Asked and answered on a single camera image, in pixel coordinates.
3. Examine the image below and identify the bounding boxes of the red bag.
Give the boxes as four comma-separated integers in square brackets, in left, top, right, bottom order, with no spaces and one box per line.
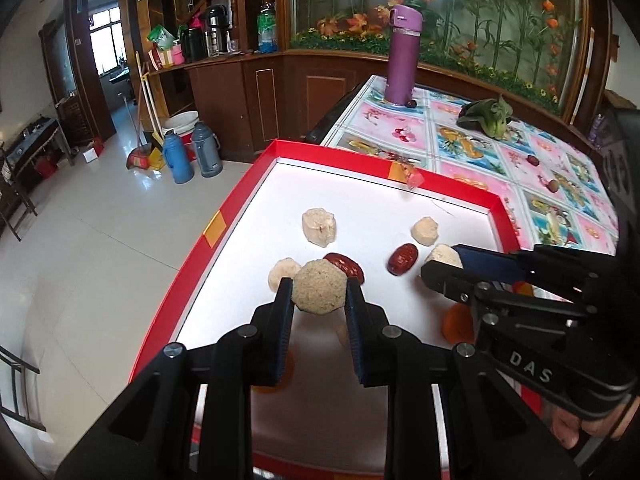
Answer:
[35,155,60,180]

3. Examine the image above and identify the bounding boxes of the floral glass partition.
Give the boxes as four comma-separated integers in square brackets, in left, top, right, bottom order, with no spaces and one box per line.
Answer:
[280,0,596,121]

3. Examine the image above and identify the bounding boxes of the large beige food chunk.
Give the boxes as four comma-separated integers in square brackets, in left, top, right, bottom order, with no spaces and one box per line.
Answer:
[301,206,339,247]

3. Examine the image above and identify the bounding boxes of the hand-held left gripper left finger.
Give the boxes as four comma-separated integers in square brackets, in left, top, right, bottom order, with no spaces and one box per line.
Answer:
[55,276,296,480]

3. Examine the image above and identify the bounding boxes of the green bok choy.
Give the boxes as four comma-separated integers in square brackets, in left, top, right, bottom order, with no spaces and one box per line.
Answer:
[457,95,515,140]

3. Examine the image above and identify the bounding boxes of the red tray with white inside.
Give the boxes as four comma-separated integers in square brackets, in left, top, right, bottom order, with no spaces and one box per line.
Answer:
[129,139,553,478]

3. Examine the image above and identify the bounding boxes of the round grainy tan ball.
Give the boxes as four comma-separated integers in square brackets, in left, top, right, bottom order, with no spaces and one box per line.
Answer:
[291,258,348,317]

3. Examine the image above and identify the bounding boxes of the green plastic bottle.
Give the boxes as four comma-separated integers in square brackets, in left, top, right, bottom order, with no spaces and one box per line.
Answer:
[256,1,279,55]

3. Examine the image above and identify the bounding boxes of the black thermos pot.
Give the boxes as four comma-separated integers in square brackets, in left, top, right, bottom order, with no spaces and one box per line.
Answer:
[204,4,232,58]

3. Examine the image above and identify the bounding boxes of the black side table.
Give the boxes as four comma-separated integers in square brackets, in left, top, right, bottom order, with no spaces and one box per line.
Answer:
[0,116,76,181]

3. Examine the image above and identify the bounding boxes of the blue thermos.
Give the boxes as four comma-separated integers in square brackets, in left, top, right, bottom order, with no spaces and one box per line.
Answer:
[161,130,196,185]

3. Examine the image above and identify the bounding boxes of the grey thermos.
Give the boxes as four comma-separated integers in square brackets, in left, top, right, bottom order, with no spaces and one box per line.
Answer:
[190,121,223,178]

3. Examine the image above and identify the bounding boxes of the white bucket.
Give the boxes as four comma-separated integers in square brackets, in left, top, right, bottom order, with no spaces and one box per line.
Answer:
[162,110,201,147]

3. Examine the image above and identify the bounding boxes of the yellow tape patch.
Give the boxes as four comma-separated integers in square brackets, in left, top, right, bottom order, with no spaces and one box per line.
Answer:
[204,211,228,248]

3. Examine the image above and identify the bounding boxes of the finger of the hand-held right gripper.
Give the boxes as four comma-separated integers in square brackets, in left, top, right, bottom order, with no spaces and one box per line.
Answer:
[451,243,621,292]
[420,260,592,322]

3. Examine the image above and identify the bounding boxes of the black kettle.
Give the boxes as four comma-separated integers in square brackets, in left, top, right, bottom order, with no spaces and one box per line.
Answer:
[179,26,208,63]

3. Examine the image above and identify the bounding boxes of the dark wooden wardrobe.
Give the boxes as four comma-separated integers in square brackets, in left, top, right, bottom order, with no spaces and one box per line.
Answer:
[40,0,118,141]

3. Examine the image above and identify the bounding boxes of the person's right hand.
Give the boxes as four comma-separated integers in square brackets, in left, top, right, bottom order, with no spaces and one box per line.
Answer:
[551,395,633,451]

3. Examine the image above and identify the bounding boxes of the green bag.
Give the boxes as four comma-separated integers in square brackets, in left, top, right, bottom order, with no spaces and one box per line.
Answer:
[146,24,176,51]

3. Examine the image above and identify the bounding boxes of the yellow dustpan with white handle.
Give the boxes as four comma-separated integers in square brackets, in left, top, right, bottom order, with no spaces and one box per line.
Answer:
[141,62,168,171]

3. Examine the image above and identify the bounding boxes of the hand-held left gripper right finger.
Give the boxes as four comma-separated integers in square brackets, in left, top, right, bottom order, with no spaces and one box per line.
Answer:
[345,278,583,480]

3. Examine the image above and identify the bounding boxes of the purple bottles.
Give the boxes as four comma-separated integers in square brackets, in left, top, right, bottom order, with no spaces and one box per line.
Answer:
[587,114,608,148]

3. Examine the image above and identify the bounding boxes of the brown wooden cabinet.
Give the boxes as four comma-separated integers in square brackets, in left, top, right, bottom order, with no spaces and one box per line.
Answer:
[147,50,391,163]

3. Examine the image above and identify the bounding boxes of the broom with long handle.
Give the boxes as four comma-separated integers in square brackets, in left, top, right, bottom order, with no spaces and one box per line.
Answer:
[125,51,153,171]

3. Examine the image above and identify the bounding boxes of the purple flask bottle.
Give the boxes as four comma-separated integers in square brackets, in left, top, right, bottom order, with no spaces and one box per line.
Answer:
[384,4,425,106]

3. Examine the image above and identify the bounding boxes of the printed plastic tablecloth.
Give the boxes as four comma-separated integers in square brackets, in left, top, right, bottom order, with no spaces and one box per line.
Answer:
[320,75,621,261]

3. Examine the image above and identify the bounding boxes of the orange fruit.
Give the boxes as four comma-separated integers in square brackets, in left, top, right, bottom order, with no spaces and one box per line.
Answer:
[442,304,476,343]

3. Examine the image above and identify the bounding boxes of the clear orange tape piece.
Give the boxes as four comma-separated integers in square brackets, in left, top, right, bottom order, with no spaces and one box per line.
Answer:
[389,160,426,191]

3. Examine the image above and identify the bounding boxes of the dark wooden chair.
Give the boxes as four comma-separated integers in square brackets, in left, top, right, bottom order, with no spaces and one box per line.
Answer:
[0,142,38,241]

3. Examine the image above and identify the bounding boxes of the dark stair railing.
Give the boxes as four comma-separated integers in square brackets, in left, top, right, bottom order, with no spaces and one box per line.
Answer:
[0,345,48,433]

